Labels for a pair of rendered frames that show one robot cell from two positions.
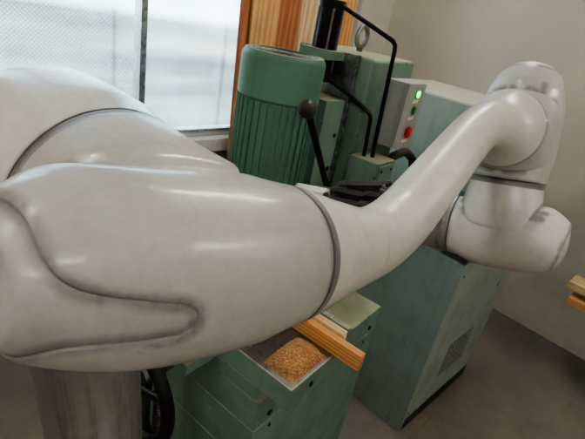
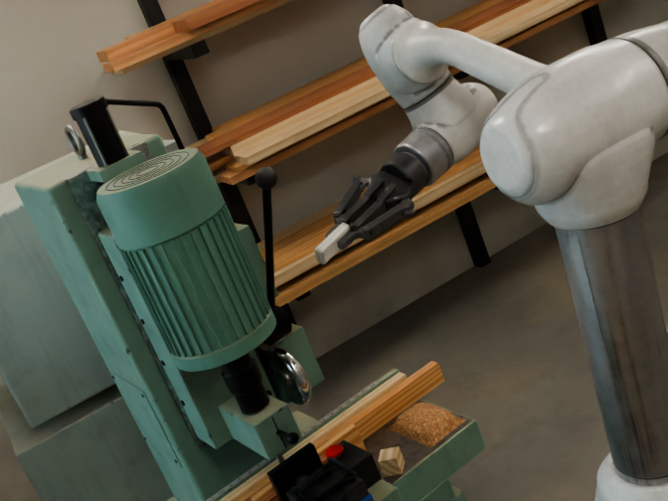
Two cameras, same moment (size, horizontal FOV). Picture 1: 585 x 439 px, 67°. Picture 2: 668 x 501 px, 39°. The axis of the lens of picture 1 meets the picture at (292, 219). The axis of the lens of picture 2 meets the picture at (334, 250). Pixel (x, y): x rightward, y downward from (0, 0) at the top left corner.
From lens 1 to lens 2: 1.23 m
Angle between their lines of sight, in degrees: 57
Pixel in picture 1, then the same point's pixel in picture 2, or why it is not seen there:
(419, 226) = not seen: hidden behind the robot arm
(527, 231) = (479, 99)
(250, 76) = (180, 206)
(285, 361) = (438, 420)
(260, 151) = (240, 273)
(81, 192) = not seen: outside the picture
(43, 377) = (649, 269)
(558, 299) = not seen: hidden behind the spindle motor
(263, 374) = (446, 449)
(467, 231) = (460, 132)
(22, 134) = (637, 58)
